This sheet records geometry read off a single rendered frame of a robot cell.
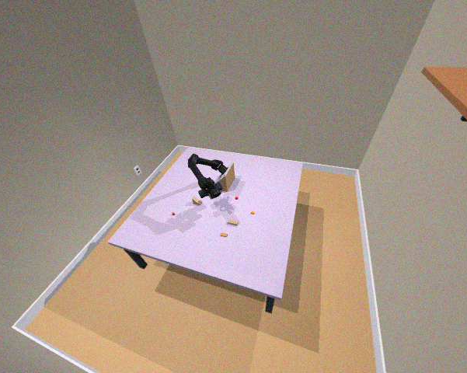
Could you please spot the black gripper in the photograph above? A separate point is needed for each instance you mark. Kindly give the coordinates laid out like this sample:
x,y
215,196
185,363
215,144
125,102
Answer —
x,y
204,193

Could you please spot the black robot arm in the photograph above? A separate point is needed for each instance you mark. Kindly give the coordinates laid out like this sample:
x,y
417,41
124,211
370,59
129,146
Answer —
x,y
206,184

